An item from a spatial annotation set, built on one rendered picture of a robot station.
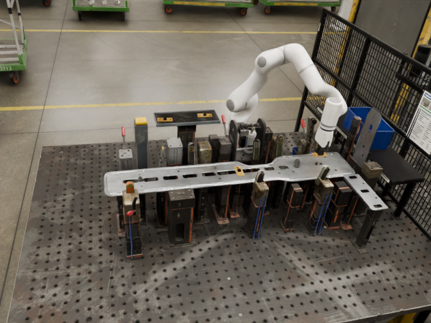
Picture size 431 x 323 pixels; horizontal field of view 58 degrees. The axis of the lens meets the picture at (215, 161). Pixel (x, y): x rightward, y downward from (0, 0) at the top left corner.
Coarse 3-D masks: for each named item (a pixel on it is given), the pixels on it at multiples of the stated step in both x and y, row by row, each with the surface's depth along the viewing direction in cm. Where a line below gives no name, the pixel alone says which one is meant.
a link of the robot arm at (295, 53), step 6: (282, 48) 218; (288, 48) 205; (294, 48) 203; (300, 48) 202; (288, 54) 205; (294, 54) 203; (300, 54) 202; (306, 54) 202; (288, 60) 209; (294, 60) 204; (300, 60) 202; (306, 60) 201; (294, 66) 206; (300, 66) 202; (306, 66) 201
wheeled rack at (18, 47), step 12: (12, 0) 470; (12, 24) 448; (24, 36) 543; (0, 48) 509; (12, 48) 513; (24, 48) 518; (0, 60) 473; (12, 60) 479; (24, 60) 486; (12, 72) 480
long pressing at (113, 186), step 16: (288, 160) 224; (304, 160) 226; (320, 160) 227; (336, 160) 228; (112, 176) 199; (128, 176) 200; (144, 176) 201; (160, 176) 202; (208, 176) 206; (224, 176) 207; (240, 176) 208; (272, 176) 210; (288, 176) 212; (304, 176) 213; (336, 176) 216; (112, 192) 189; (144, 192) 192
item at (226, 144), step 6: (222, 138) 223; (228, 138) 224; (222, 144) 218; (228, 144) 219; (222, 150) 220; (228, 150) 221; (216, 156) 231; (222, 156) 223; (228, 156) 224; (216, 162) 232; (216, 186) 236
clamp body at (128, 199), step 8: (136, 192) 181; (128, 200) 177; (136, 200) 180; (128, 208) 176; (136, 208) 177; (136, 216) 180; (128, 224) 183; (136, 224) 186; (128, 232) 192; (136, 232) 188; (128, 240) 189; (136, 240) 190; (128, 248) 192; (136, 248) 193; (128, 256) 194; (136, 256) 195
